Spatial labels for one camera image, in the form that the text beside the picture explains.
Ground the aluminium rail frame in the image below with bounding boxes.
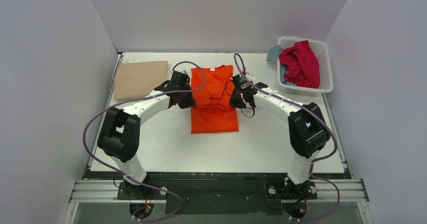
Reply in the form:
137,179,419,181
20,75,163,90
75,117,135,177
69,179,369,203

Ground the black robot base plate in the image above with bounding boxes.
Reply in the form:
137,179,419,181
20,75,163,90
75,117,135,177
113,172,348,218

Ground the folded beige t shirt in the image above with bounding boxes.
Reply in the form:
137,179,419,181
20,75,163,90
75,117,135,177
113,61,169,101

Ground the white plastic laundry basket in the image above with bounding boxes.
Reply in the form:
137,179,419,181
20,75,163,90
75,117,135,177
276,36,333,97

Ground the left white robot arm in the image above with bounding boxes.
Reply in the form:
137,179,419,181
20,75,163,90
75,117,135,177
97,70,195,199

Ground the orange t shirt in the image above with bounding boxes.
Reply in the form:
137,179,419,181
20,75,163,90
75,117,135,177
190,65,239,134

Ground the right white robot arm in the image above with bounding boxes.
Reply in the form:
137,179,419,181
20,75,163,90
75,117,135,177
229,74,330,198

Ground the teal blue t shirt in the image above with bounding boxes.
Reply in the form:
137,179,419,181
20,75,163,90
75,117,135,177
266,44,283,61

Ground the crimson red t shirt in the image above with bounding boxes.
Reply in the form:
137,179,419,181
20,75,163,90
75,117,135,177
279,40,321,89

